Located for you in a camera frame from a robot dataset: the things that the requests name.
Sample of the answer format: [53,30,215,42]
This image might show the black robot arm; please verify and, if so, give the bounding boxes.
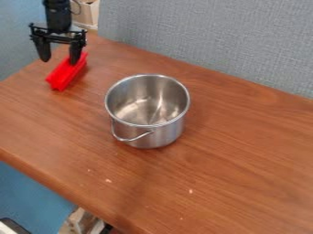
[29,0,87,66]

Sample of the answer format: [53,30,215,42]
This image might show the stainless steel pot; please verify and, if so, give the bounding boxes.
[105,74,192,149]

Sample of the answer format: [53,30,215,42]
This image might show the light wooden frame under table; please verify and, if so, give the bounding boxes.
[58,207,113,234]

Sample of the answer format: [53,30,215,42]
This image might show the black and white device corner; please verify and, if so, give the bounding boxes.
[0,218,31,234]

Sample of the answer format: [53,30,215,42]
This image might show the black cable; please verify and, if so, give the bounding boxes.
[69,0,83,16]

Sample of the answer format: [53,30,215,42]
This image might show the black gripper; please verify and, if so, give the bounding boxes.
[29,23,87,65]

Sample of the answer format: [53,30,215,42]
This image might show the red plastic block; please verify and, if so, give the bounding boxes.
[46,52,89,91]

